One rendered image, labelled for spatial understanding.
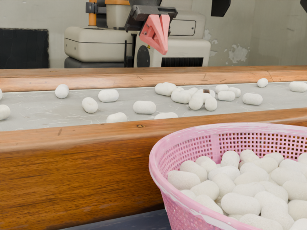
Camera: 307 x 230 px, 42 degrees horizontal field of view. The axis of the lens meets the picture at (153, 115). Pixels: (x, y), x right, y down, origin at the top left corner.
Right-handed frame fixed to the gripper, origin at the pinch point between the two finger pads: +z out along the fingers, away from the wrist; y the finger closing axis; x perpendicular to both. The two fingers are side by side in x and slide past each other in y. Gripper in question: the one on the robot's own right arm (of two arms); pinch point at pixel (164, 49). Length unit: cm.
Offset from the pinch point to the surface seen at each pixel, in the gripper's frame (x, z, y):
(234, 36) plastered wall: 131, -136, 168
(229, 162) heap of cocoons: -21.2, 35.3, -14.1
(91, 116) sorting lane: -6.8, 19.0, -21.6
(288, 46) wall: 105, -102, 185
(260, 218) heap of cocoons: -29, 43, -20
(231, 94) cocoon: -5.7, 15.9, 5.4
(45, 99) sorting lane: 1.2, 9.9, -25.3
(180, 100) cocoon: -4.6, 15.8, -4.7
